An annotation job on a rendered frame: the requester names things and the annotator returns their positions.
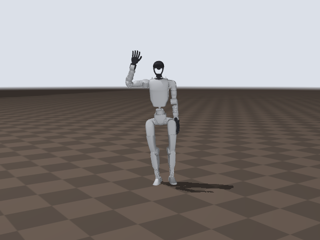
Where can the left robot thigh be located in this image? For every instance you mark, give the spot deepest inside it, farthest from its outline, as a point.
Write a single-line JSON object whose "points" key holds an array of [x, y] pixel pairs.
{"points": [[172, 134]]}

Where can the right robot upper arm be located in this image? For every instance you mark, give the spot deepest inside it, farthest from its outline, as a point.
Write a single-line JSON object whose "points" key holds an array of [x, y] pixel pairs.
{"points": [[138, 83]]}

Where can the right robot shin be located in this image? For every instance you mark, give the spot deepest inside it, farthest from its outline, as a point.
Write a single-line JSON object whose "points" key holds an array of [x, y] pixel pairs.
{"points": [[155, 160]]}

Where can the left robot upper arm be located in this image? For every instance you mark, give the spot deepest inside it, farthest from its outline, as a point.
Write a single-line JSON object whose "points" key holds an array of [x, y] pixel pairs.
{"points": [[173, 91]]}

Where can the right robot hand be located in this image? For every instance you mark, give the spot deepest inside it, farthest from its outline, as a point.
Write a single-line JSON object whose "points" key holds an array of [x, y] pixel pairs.
{"points": [[135, 58]]}

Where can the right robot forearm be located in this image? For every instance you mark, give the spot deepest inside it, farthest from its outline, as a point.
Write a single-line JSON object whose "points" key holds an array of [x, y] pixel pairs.
{"points": [[131, 73]]}

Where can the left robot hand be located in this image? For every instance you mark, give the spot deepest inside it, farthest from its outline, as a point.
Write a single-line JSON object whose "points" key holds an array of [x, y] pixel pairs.
{"points": [[177, 125]]}

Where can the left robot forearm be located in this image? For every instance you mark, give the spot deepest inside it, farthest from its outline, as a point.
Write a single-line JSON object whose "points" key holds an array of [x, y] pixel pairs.
{"points": [[175, 110]]}

